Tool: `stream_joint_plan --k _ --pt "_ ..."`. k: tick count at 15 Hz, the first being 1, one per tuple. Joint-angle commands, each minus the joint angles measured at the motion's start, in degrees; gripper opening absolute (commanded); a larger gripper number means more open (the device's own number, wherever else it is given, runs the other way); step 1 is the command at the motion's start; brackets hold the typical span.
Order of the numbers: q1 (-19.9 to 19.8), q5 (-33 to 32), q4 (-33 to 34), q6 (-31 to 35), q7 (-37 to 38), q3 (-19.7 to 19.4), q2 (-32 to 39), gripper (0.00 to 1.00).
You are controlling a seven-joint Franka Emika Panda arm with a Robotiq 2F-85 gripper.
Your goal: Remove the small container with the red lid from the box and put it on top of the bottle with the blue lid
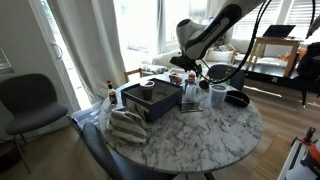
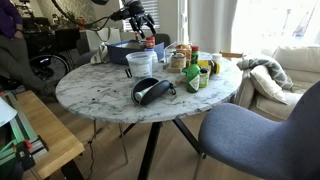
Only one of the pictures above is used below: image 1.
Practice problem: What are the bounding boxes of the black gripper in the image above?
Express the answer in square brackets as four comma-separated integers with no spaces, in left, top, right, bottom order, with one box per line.
[170,56,202,74]

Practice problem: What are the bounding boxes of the small red lid jar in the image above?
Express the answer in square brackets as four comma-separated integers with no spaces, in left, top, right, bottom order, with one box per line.
[188,71,196,84]

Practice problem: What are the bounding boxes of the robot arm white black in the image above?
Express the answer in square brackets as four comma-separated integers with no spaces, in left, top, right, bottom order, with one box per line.
[170,0,265,72]

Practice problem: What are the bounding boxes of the clear plastic jar white lid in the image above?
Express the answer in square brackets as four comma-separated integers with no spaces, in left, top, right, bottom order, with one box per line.
[185,83,197,102]

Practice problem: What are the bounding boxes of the dark blue cardboard box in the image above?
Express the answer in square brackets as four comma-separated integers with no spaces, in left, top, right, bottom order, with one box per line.
[121,78,183,122]

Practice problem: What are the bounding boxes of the white lidded plastic container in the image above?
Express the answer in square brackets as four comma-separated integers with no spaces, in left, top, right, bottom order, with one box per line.
[209,84,228,108]

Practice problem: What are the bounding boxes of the green glass bottle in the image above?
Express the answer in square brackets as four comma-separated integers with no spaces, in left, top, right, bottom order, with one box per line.
[225,68,231,85]

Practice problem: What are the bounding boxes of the clear plastic cup in box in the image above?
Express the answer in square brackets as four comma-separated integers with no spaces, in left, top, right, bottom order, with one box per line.
[140,81,155,101]

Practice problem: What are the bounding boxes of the hot sauce bottle red cap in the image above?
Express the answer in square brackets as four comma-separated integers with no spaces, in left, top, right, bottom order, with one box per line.
[107,80,117,104]

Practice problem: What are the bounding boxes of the small bowl with food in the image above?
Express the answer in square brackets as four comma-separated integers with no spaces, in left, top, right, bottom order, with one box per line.
[169,73,183,85]

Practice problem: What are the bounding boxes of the white sofa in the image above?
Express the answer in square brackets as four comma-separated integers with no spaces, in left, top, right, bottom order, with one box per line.
[140,50,181,73]

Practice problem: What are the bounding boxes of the dark round jar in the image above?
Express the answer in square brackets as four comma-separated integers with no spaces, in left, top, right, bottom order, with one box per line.
[199,79,209,90]

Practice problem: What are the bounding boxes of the dark chair behind table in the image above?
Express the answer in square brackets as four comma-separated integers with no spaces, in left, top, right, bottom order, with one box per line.
[207,64,245,90]

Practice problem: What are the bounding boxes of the small dark framed tile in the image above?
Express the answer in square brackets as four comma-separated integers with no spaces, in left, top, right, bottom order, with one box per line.
[179,102,202,113]

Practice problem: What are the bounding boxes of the black open glasses case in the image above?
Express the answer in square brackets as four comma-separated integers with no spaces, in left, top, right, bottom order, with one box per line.
[225,90,250,107]

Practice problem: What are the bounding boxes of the striped folded cloth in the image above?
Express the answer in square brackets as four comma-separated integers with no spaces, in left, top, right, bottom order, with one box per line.
[107,108,149,144]

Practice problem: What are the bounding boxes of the black laptop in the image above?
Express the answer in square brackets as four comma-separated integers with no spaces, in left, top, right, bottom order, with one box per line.
[263,25,294,38]

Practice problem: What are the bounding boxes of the wooden side table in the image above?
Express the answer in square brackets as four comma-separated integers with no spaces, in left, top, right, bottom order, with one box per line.
[246,37,302,77]

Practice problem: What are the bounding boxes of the grey chair left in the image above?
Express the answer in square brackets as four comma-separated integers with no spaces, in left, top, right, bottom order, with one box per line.
[0,73,68,172]

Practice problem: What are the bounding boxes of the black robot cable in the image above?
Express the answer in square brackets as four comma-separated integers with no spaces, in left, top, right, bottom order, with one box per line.
[199,0,317,85]

